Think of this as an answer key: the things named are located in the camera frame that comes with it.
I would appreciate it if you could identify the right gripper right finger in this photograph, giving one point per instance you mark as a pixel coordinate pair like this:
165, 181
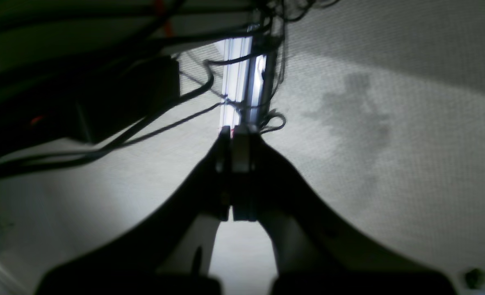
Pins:
316, 251

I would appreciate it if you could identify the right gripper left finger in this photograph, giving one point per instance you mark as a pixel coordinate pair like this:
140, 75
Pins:
168, 253

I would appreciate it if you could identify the black power adapter box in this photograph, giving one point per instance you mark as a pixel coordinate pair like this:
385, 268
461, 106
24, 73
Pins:
90, 112

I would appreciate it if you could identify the aluminium frame rail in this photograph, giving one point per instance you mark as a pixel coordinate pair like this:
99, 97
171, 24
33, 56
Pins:
247, 84

